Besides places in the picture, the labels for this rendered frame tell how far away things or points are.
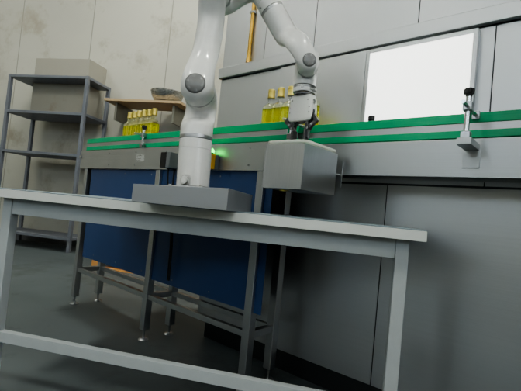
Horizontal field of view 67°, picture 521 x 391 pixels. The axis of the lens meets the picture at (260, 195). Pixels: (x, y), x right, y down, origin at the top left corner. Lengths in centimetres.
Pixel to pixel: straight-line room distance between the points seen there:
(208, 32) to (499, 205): 119
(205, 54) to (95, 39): 498
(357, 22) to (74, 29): 523
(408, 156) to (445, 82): 36
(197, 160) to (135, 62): 462
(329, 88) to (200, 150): 75
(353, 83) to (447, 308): 99
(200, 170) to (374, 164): 63
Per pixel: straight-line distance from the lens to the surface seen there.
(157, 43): 590
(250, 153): 171
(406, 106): 169
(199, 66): 145
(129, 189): 246
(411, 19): 186
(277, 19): 156
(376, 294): 171
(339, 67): 189
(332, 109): 184
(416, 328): 167
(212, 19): 156
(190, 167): 140
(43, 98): 613
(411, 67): 174
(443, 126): 145
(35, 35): 706
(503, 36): 171
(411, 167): 143
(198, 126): 142
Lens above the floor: 77
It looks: 2 degrees up
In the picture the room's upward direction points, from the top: 6 degrees clockwise
